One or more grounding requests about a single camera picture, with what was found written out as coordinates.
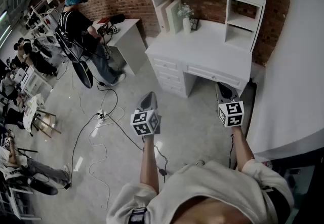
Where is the pale flower bouquet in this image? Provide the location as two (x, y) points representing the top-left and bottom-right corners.
(176, 2), (195, 19)

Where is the white floor cable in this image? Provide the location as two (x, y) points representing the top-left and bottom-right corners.
(87, 106), (126, 211)

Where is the person's left forearm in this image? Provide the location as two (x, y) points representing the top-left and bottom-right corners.
(139, 134), (160, 195)

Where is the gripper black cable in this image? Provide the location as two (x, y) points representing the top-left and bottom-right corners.
(229, 133), (235, 169)
(105, 114), (169, 183)

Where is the black looped cable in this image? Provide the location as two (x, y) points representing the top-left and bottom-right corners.
(96, 81), (119, 117)

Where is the beige book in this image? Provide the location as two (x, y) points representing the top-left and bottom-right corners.
(154, 0), (172, 33)

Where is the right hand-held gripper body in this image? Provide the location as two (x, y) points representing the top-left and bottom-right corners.
(215, 81), (245, 127)

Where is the white vase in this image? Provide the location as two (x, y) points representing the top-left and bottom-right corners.
(182, 16), (192, 35)

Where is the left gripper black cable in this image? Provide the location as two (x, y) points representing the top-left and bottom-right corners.
(105, 114), (169, 183)

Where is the person's beige shirt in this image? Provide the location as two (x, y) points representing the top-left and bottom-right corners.
(106, 161), (296, 224)

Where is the white side table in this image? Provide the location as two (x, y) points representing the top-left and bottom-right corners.
(92, 18), (149, 76)

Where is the black harness strap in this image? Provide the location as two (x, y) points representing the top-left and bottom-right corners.
(128, 207), (149, 224)
(263, 184), (292, 224)

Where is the pale green book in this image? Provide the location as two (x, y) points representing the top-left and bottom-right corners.
(165, 0), (184, 35)

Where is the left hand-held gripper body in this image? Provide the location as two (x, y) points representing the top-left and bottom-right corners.
(130, 91), (163, 138)

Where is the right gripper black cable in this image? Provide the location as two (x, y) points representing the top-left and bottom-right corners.
(229, 133), (235, 169)

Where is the person's right forearm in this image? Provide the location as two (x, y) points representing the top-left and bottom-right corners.
(230, 125), (255, 172)

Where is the black floor cable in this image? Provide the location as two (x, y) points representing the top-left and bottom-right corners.
(64, 113), (102, 191)

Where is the black box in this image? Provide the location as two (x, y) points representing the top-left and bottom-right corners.
(110, 14), (127, 25)

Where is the wooden stool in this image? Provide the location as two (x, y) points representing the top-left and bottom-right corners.
(31, 108), (62, 139)

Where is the black oblong case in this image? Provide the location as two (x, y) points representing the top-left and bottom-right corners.
(55, 32), (94, 89)

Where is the white desk with hutch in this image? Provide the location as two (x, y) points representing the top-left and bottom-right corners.
(139, 0), (270, 99)

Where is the white shelving rack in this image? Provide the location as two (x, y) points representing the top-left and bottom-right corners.
(25, 0), (64, 41)

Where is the paper covered table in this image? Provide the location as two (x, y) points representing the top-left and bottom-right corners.
(22, 93), (45, 132)

